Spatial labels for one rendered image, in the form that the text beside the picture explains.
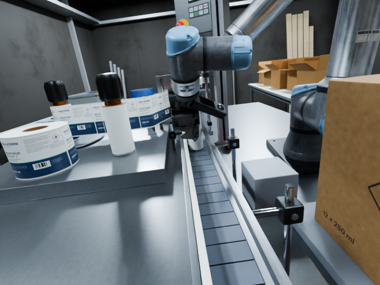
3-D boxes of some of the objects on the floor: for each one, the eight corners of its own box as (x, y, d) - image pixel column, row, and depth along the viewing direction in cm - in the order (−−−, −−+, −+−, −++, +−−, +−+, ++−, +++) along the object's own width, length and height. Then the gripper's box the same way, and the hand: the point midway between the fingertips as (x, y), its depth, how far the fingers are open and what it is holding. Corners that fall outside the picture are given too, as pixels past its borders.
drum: (162, 120, 541) (156, 86, 512) (157, 126, 487) (151, 88, 458) (139, 122, 545) (133, 89, 517) (133, 128, 491) (125, 91, 463)
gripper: (167, 82, 60) (175, 133, 76) (168, 102, 54) (177, 152, 70) (197, 79, 60) (198, 130, 76) (201, 98, 54) (202, 150, 70)
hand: (196, 138), depth 72 cm, fingers closed, pressing on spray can
